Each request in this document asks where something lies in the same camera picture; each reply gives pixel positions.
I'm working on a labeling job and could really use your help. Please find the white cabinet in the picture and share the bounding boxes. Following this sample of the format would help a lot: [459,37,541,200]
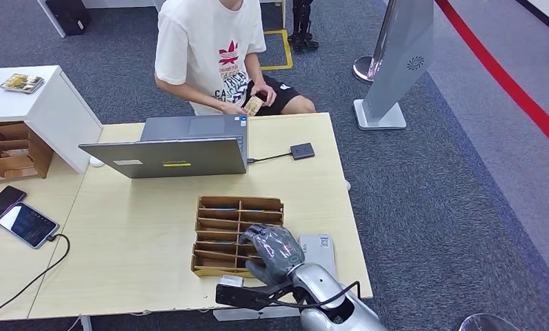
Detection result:
[0,65,103,175]

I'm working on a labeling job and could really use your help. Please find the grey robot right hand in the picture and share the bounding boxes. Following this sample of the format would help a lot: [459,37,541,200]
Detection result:
[239,223,306,288]

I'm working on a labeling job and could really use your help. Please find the white desk leg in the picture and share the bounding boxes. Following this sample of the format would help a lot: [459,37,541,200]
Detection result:
[37,0,68,39]

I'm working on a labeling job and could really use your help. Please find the stack of patterned cards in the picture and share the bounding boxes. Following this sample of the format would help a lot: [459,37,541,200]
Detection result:
[0,73,46,95]

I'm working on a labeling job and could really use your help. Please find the black adapter cable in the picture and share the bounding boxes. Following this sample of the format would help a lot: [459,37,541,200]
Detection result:
[247,152,292,164]

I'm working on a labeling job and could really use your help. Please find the clear glass dome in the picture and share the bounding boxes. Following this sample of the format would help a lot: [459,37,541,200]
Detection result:
[458,314,523,331]

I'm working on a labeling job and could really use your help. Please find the phone with lit screen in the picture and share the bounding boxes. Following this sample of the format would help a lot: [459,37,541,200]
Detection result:
[0,201,60,250]

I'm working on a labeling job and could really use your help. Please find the white drawer under table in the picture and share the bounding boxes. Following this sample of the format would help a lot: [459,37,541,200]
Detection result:
[212,305,303,322]

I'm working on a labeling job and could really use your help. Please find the person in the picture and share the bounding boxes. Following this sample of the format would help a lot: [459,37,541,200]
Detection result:
[154,0,318,117]

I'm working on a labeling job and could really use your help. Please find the silver kiosk stand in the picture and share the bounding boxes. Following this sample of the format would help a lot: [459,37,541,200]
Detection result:
[352,0,436,132]

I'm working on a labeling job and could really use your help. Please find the chrome stanchion base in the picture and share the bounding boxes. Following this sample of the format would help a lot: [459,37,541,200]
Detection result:
[352,55,376,85]

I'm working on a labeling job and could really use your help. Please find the brown cardboard shelf organizer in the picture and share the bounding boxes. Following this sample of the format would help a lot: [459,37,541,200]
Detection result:
[0,121,54,185]

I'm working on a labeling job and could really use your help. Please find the golden patterned ID card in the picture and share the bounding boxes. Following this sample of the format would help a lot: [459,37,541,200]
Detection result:
[243,94,264,117]

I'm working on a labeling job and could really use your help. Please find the brown cardboard card organizer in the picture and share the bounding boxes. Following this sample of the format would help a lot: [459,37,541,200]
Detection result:
[190,196,285,279]

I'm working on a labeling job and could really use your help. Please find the red barrier belt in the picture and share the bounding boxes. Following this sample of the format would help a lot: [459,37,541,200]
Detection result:
[434,0,549,157]

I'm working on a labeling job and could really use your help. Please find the small black adapter box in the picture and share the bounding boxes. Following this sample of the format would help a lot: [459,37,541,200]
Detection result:
[290,143,316,161]

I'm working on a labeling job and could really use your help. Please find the person's right hand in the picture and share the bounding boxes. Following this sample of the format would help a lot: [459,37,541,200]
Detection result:
[219,102,248,116]

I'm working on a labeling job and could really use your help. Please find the person's left hand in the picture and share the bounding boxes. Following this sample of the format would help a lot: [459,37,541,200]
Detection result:
[252,83,278,108]

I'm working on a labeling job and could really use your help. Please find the grey laptop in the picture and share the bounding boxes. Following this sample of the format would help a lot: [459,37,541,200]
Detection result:
[78,114,249,179]

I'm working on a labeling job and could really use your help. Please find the black charging cable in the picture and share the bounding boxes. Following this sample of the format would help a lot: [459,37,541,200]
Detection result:
[0,232,71,323]

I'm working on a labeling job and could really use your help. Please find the black robot legs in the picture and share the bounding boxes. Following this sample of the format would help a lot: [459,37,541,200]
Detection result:
[287,0,321,52]

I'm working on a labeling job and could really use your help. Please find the white card reader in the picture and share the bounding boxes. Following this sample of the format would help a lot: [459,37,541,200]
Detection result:
[298,234,337,277]

